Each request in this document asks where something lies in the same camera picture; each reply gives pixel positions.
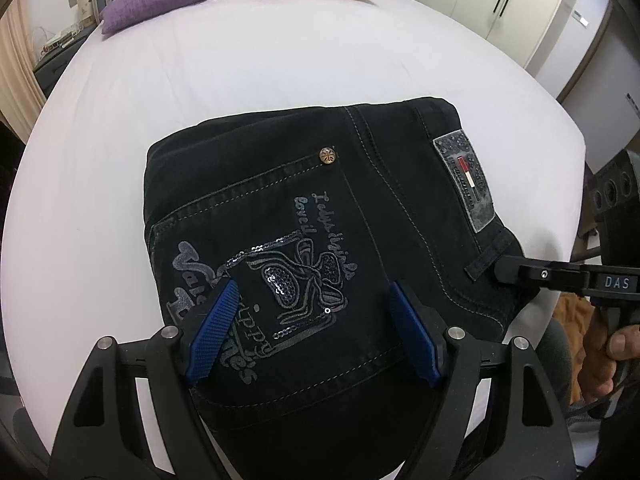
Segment dark grey nightstand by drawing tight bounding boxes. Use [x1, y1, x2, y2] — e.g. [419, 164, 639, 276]
[34, 25, 93, 86]

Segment black denim pants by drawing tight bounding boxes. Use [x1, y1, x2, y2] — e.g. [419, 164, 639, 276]
[143, 96, 526, 466]

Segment purple cushion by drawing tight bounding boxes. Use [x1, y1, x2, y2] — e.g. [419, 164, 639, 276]
[99, 0, 227, 35]

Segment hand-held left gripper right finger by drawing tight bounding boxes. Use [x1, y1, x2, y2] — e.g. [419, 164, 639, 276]
[389, 280, 576, 480]

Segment person's right hand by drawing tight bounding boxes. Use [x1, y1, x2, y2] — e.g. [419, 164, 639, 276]
[582, 300, 640, 406]

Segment cream curtain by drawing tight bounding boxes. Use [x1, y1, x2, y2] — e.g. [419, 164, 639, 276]
[0, 0, 47, 146]

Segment white bed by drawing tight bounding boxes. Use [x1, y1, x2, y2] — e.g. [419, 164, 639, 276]
[0, 0, 588, 461]

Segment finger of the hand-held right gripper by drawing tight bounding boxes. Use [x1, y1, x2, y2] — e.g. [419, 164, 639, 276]
[492, 255, 584, 292]

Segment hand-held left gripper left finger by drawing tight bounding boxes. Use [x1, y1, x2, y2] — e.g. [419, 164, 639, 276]
[50, 279, 241, 480]

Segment orange patterned cloth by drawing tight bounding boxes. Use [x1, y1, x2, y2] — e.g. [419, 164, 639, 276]
[554, 291, 596, 343]

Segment white wardrobe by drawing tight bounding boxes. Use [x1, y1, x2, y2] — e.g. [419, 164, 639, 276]
[395, 0, 613, 101]

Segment clear plastic box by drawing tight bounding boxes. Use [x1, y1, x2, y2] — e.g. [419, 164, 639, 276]
[42, 30, 83, 56]

